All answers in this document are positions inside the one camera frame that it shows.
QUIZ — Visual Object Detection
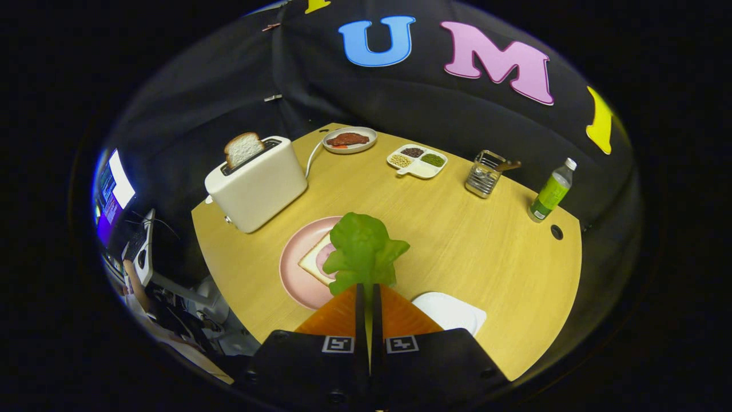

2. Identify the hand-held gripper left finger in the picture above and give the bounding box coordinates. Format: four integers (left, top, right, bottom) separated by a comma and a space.
243, 283, 371, 412

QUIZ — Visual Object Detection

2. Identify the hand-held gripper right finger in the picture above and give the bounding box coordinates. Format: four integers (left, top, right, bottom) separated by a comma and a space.
371, 283, 510, 412

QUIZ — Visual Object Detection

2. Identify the green lettuce leaf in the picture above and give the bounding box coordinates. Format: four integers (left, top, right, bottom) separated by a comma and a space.
323, 212, 411, 296

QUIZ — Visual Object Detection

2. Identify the brown crust bread slice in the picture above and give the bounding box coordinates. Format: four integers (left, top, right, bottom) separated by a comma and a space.
224, 132, 265, 169

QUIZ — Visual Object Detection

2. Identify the white square plate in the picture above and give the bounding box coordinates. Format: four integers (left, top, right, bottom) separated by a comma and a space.
412, 292, 487, 336

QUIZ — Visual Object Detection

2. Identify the white bread slice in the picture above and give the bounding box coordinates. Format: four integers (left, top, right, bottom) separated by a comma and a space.
299, 232, 339, 287

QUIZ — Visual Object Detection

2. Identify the pink round plate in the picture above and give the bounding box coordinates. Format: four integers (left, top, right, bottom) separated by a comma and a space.
279, 216, 367, 310

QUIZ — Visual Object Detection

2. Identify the white toaster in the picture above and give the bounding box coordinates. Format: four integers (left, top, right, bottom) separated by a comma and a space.
205, 136, 308, 233

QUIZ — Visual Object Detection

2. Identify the white divided bean tray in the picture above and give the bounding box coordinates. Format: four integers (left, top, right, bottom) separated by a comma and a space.
387, 144, 448, 180

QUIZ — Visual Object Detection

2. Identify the white keyboard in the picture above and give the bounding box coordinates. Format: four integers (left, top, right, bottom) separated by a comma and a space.
123, 209, 156, 287

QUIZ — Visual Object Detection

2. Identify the green label plastic bottle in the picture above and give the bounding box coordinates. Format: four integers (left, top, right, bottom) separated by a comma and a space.
527, 158, 577, 223

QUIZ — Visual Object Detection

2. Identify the red meat slice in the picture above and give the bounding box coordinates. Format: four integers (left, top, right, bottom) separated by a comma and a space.
327, 132, 370, 147

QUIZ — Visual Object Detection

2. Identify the round white plate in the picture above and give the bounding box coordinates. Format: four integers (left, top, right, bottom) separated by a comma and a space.
322, 126, 378, 155

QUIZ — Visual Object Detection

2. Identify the computer monitor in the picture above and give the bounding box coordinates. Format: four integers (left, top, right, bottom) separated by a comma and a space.
91, 149, 137, 247

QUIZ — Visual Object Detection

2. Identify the black backdrop cloth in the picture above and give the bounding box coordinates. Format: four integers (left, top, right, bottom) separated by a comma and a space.
106, 0, 644, 287

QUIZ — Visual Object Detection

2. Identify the metal wire holder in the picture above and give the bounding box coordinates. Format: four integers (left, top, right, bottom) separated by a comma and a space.
465, 150, 507, 199

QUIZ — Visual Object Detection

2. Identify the white toaster cable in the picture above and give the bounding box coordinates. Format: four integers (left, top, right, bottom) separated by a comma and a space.
305, 140, 325, 178

